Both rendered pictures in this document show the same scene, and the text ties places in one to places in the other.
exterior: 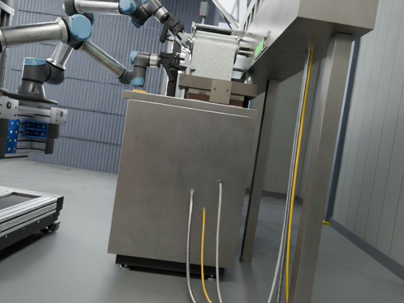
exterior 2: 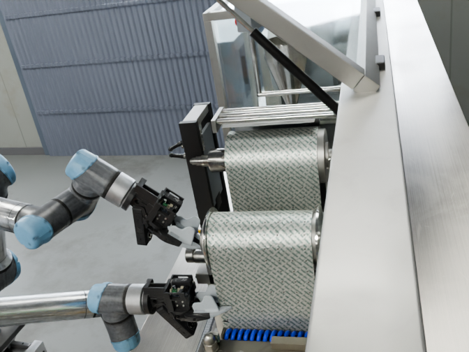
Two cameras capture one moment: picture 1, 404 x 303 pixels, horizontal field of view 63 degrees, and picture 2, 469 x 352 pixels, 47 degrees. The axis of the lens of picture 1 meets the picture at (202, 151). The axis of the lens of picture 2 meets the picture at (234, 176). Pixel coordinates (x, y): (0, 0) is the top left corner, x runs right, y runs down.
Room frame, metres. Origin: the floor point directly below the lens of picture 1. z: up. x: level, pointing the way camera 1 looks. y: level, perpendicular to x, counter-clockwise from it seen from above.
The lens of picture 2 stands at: (0.93, -0.30, 1.94)
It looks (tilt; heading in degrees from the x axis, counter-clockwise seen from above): 26 degrees down; 20
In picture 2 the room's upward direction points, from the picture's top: 10 degrees counter-clockwise
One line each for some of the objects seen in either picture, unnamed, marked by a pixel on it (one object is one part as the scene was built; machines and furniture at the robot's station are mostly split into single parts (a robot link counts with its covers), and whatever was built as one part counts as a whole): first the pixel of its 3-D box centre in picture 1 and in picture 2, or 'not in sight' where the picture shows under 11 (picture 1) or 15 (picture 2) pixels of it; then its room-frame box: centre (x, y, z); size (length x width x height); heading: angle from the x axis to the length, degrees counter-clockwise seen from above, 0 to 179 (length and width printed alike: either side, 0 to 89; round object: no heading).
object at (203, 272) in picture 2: (181, 79); (213, 294); (1.96, 0.18, 1.05); 0.06 x 0.05 x 0.31; 93
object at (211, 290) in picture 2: not in sight; (214, 295); (1.88, 0.15, 1.12); 0.09 x 0.03 x 0.06; 94
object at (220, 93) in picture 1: (220, 92); not in sight; (1.66, -0.05, 0.96); 0.10 x 0.03 x 0.11; 93
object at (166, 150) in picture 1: (183, 169); not in sight; (2.86, 0.14, 0.43); 2.52 x 0.64 x 0.86; 3
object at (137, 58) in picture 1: (140, 59); (112, 299); (1.85, 0.41, 1.11); 0.11 x 0.08 x 0.09; 93
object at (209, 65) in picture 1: (211, 70); (266, 302); (1.87, 0.01, 1.11); 0.23 x 0.01 x 0.18; 93
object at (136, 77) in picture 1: (137, 77); (121, 325); (1.86, 0.42, 1.01); 0.11 x 0.08 x 0.11; 42
